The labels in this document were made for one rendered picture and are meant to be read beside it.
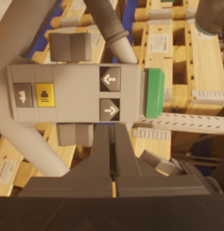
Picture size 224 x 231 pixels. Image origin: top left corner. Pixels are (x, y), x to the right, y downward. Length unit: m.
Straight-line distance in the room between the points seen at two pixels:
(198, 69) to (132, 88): 1.07
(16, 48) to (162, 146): 0.85
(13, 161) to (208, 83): 1.36
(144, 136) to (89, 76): 0.78
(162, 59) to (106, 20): 1.08
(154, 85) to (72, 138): 0.16
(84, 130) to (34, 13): 0.19
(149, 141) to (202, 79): 0.56
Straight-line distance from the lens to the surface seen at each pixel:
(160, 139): 0.99
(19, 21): 0.30
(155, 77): 0.27
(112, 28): 0.26
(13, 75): 0.29
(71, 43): 0.27
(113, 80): 0.25
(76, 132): 0.29
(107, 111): 0.26
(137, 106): 0.26
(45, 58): 1.67
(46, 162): 0.33
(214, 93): 1.20
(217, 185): 0.41
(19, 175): 1.20
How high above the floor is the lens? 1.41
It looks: 14 degrees down
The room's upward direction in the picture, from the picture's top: 94 degrees clockwise
